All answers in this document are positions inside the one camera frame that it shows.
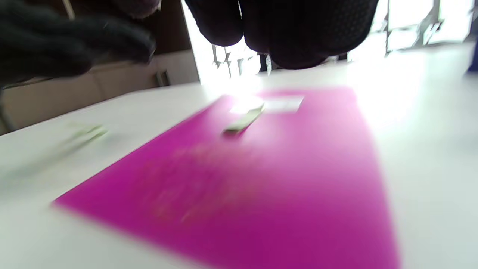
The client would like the tall storage cabinet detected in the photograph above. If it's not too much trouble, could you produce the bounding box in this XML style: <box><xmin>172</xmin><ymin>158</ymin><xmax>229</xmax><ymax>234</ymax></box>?
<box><xmin>0</xmin><ymin>0</ymin><xmax>200</xmax><ymax>135</ymax></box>

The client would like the person's right hand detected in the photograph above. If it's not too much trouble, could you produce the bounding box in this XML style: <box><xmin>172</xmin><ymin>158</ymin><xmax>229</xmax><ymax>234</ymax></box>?
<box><xmin>0</xmin><ymin>0</ymin><xmax>379</xmax><ymax>88</ymax></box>

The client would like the pink L-shaped folder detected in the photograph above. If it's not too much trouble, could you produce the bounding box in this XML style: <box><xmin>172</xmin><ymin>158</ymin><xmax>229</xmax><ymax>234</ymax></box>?
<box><xmin>52</xmin><ymin>87</ymin><xmax>402</xmax><ymax>269</ymax></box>

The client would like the pad of green sticky notes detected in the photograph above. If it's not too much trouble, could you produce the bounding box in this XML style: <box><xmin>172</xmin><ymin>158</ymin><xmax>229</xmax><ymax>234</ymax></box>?
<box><xmin>222</xmin><ymin>105</ymin><xmax>266</xmax><ymax>136</ymax></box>

